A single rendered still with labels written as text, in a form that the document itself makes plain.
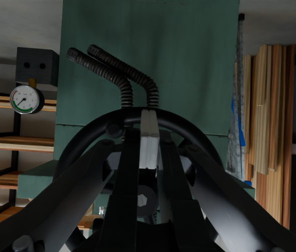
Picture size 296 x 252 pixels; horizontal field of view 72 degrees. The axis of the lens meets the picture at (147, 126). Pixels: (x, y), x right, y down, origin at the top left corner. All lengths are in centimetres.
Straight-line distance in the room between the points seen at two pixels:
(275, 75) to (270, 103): 22
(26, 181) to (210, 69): 53
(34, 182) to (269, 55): 183
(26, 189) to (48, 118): 269
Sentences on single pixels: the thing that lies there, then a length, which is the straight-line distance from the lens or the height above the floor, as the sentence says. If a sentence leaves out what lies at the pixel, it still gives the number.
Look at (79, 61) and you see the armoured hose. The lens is 44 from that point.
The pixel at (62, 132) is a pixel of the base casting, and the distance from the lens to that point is 54.
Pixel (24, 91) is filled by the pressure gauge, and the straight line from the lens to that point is 51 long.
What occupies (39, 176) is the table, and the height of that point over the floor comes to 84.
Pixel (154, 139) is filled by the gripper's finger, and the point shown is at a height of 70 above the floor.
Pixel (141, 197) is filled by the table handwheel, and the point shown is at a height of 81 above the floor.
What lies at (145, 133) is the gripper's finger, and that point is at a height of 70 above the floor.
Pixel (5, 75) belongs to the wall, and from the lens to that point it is 361.
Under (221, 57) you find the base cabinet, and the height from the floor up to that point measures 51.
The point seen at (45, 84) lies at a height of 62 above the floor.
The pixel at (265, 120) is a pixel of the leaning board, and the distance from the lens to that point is 190.
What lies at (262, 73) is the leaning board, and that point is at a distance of 190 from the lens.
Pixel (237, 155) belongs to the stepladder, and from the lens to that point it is 136.
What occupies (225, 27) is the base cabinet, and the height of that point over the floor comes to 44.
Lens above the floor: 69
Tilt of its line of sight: 1 degrees up
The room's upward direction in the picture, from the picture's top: 176 degrees counter-clockwise
